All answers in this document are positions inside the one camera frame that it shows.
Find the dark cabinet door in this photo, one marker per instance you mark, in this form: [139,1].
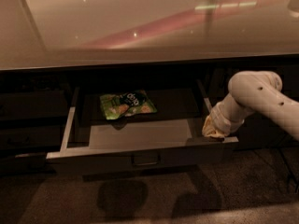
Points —
[257,131]

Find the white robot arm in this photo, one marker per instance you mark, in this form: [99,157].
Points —
[249,92]

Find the green snack bag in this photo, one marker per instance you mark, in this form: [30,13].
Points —
[116,106]

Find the dark drawer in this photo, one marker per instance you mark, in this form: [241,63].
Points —
[45,136]
[30,163]
[32,105]
[168,138]

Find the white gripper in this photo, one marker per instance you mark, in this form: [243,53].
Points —
[221,119]

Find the dark thin metal stand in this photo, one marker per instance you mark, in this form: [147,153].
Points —
[291,176]

